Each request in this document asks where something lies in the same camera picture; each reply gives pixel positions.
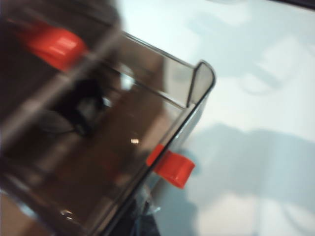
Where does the large smoky drawer red handle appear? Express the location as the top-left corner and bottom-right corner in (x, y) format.
(0, 31), (217, 236)

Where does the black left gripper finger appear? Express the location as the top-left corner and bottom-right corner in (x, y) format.
(132, 189), (162, 236)

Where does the transparent tape black dispenser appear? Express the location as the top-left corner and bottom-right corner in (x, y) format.
(39, 78), (110, 139)

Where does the smoky drawer holding flat items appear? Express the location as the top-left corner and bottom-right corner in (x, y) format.
(0, 0), (124, 148)

